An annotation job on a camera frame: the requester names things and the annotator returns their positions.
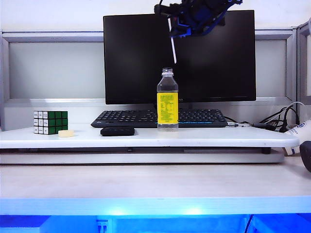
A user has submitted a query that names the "rubik's cube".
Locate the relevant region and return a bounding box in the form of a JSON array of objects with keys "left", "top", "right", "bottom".
[{"left": 34, "top": 111, "right": 69, "bottom": 135}]

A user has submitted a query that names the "white desk riser platform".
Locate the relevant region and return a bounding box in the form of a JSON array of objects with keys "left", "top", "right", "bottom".
[{"left": 0, "top": 125, "right": 300, "bottom": 165}]

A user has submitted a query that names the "dark hanging cable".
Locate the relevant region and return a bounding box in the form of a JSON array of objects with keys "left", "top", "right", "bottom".
[{"left": 245, "top": 215, "right": 254, "bottom": 233}]

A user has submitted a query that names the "thin keyboard cable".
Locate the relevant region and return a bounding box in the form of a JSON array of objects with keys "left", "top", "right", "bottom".
[{"left": 224, "top": 116, "right": 271, "bottom": 129}]

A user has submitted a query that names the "clear bottle yellow label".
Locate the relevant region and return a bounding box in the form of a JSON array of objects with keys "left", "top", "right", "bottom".
[{"left": 156, "top": 67, "right": 179, "bottom": 133}]

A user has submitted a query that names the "wide grey office partition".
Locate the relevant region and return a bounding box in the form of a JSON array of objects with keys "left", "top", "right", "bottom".
[{"left": 0, "top": 29, "right": 298, "bottom": 132}]

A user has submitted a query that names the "black computer keyboard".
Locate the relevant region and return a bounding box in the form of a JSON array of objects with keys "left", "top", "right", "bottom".
[{"left": 90, "top": 109, "right": 228, "bottom": 129}]

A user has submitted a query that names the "black rounded object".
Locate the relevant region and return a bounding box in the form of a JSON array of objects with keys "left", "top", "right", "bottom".
[{"left": 299, "top": 142, "right": 311, "bottom": 173}]

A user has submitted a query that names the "black computer monitor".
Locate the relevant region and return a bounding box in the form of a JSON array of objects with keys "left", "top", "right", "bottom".
[{"left": 103, "top": 10, "right": 257, "bottom": 111}]

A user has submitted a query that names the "narrow grey partition frame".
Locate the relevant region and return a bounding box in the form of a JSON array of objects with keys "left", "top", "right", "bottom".
[{"left": 296, "top": 20, "right": 311, "bottom": 105}]

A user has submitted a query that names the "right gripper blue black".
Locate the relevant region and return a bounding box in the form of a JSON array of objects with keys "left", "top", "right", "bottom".
[{"left": 154, "top": 0, "right": 243, "bottom": 39}]

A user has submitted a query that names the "black cable bundle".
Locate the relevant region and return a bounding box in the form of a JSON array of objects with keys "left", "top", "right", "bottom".
[{"left": 258, "top": 105, "right": 299, "bottom": 133}]

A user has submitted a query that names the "black smartphone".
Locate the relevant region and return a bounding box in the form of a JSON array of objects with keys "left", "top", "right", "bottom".
[{"left": 100, "top": 127, "right": 136, "bottom": 137}]

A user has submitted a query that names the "white cable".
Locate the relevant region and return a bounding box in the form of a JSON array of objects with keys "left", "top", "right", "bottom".
[{"left": 287, "top": 101, "right": 309, "bottom": 124}]

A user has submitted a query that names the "light wooden stick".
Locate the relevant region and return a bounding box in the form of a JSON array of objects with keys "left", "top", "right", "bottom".
[{"left": 167, "top": 18, "right": 177, "bottom": 65}]

